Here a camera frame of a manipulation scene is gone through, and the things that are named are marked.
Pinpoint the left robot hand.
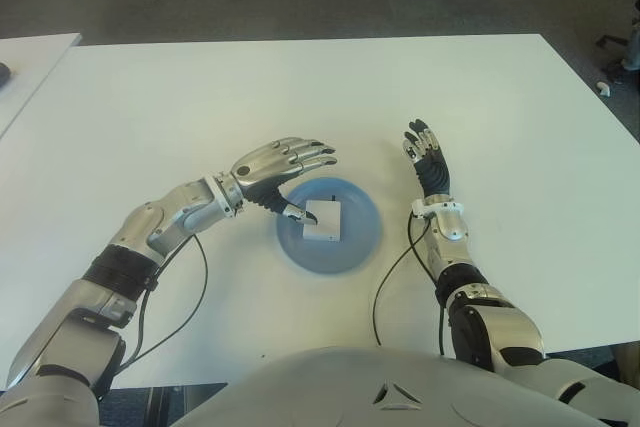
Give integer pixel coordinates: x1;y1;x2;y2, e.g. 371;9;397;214
230;136;337;226

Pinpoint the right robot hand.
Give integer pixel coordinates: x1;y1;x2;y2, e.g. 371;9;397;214
402;118;453;197

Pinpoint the white charger block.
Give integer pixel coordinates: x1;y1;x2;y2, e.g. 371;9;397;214
301;194;345;243

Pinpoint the blue round plate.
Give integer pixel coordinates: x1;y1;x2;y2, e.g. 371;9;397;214
276;177;384;276

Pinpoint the grey robot torso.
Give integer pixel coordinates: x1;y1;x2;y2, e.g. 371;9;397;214
169;345;566;427

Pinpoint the seated person in jeans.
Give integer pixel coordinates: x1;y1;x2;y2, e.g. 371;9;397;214
622;21;640;72

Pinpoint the neighbouring white table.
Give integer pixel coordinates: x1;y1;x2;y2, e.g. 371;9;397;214
0;32;83;142

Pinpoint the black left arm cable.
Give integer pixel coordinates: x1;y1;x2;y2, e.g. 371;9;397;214
99;234;209;374

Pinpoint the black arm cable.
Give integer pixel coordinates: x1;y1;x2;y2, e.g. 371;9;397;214
373;211;434;348
99;234;209;374

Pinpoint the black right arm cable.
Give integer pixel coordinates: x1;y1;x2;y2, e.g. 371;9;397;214
373;211;434;348

